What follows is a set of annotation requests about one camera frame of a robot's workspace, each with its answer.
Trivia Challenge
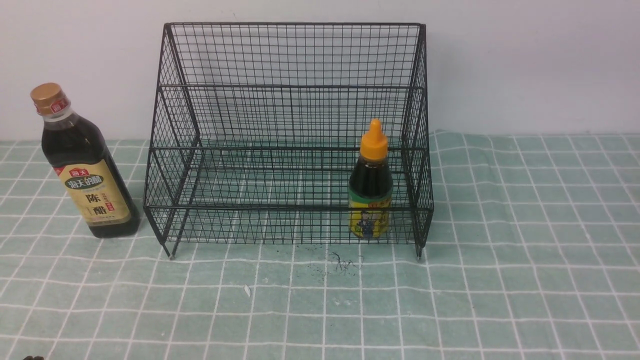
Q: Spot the black wire mesh shelf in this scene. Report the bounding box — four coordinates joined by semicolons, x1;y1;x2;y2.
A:
142;22;434;259

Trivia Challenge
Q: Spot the green checked tablecloth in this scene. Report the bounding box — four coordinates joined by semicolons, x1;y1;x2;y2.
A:
1;131;639;360

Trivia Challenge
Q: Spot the small orange-capped sauce bottle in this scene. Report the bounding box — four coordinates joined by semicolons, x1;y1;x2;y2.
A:
348;118;394;241

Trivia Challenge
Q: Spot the large dark vinegar bottle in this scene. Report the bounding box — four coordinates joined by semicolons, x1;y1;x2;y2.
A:
30;82;141;239

